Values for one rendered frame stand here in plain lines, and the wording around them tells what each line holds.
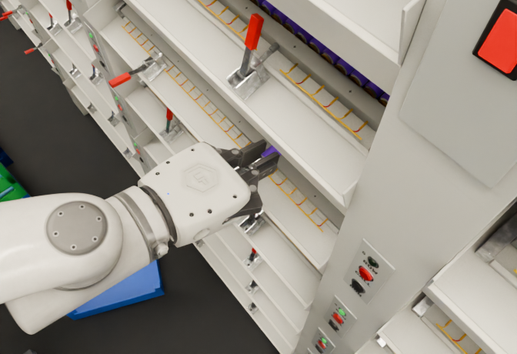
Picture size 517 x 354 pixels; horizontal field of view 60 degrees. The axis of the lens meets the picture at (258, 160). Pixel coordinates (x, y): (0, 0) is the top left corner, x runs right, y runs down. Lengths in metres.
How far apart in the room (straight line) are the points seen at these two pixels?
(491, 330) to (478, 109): 0.22
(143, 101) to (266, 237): 0.42
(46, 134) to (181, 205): 1.60
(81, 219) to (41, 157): 1.62
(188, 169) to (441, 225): 0.29
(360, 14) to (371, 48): 0.03
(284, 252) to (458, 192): 0.53
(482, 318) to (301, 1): 0.29
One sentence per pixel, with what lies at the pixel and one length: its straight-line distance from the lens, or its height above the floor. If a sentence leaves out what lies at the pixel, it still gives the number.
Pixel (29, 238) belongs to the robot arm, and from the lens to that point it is 0.39.
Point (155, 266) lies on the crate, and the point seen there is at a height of 0.00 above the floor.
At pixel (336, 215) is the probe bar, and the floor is 0.97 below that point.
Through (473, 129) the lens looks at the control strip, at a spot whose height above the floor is 1.31.
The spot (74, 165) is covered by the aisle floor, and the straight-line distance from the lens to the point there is 1.92.
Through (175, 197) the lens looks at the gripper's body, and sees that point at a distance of 0.50.
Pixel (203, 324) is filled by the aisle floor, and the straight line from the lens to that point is 1.55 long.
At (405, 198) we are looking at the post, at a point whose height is 1.21.
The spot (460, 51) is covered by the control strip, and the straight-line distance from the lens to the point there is 0.25.
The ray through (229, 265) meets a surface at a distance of 1.21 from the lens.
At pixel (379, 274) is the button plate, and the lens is 0.47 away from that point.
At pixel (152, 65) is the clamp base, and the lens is 0.79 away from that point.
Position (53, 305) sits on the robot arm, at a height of 1.09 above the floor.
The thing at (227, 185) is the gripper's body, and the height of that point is 1.06.
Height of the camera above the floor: 1.51
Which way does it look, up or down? 57 degrees down
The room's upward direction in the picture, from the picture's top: straight up
